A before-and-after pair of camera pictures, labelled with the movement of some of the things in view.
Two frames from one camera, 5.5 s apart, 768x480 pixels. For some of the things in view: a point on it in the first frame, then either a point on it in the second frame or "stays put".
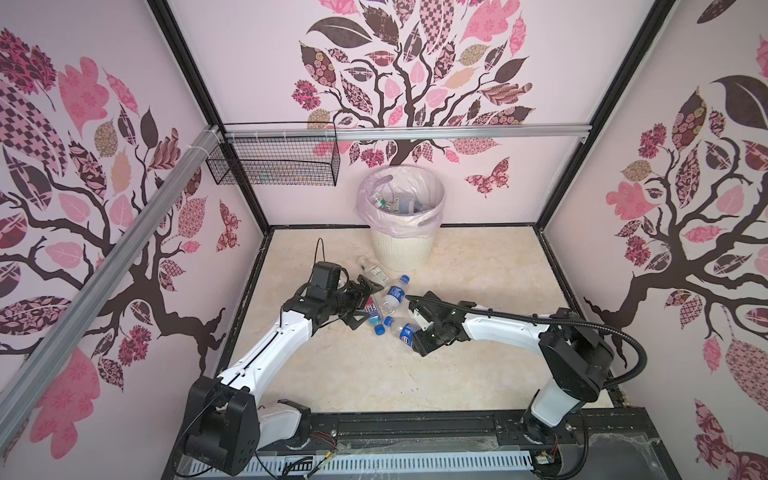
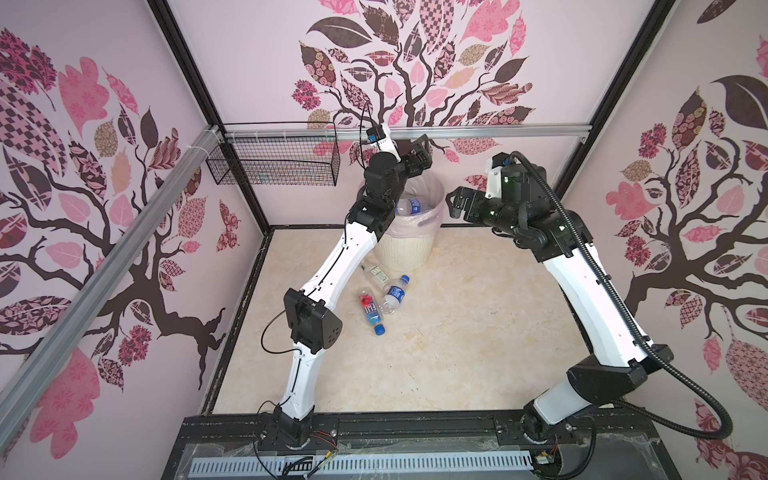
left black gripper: x=360 y=296 → x=419 y=153
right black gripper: x=420 y=345 → x=475 y=199
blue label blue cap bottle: x=395 y=295 stays put
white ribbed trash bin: x=402 y=254 stays put
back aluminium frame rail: x=407 y=133 stays put
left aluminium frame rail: x=25 y=386 stays put
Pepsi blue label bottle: x=406 y=333 → x=407 y=207
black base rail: x=633 y=436 stays put
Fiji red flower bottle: x=372 y=306 stays put
